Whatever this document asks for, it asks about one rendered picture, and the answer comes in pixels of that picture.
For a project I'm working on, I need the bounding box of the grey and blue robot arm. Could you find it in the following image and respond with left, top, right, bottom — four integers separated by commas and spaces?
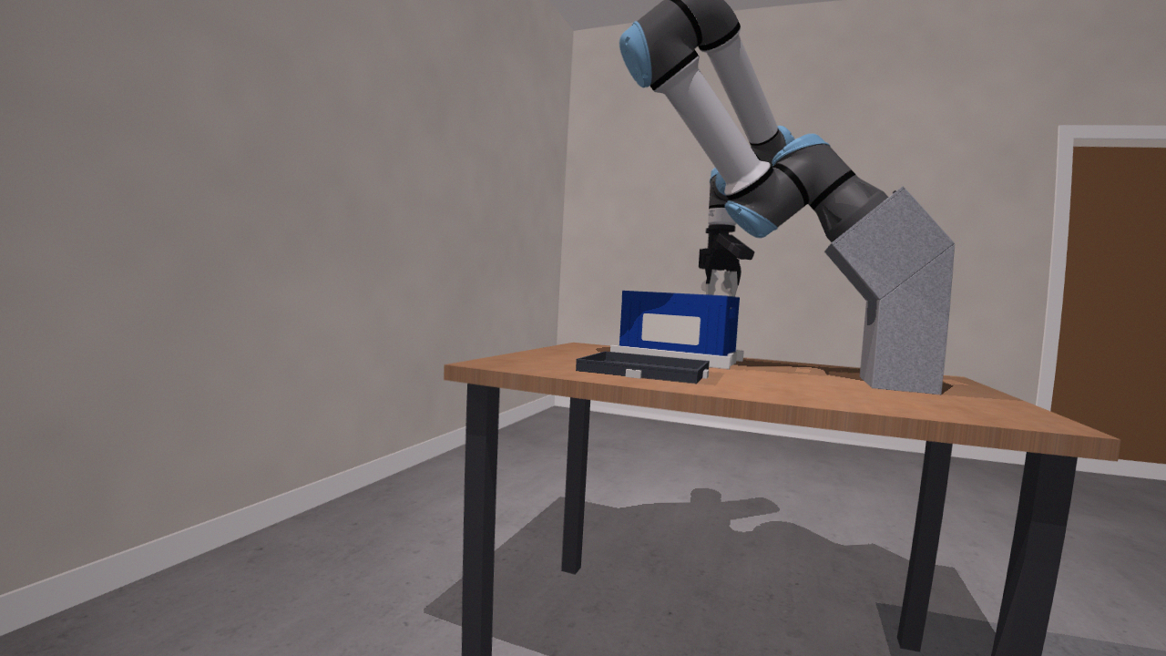
619, 0, 888, 242

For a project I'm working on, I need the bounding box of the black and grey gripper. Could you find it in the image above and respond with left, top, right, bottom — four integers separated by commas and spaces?
698, 224, 742, 296

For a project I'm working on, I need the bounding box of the blue plastic crate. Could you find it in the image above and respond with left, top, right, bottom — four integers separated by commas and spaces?
619, 291, 738, 357

